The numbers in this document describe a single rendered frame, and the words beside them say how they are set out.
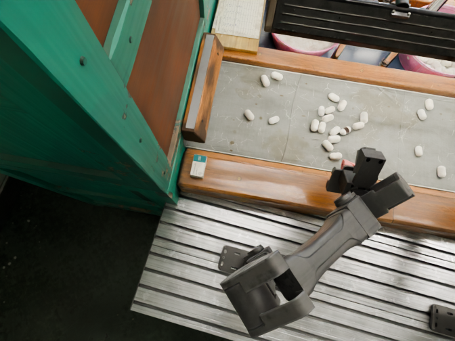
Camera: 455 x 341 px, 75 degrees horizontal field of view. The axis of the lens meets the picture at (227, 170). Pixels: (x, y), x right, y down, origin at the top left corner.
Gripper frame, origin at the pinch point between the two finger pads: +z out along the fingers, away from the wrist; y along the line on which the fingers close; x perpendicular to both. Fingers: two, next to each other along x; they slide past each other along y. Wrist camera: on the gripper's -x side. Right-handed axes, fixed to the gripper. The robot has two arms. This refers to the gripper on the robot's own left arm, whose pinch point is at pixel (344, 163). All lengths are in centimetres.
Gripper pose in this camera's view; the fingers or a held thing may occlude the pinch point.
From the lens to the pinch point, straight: 82.5
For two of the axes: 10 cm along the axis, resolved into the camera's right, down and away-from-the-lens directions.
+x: -1.2, 8.1, 5.8
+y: -9.9, -1.7, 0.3
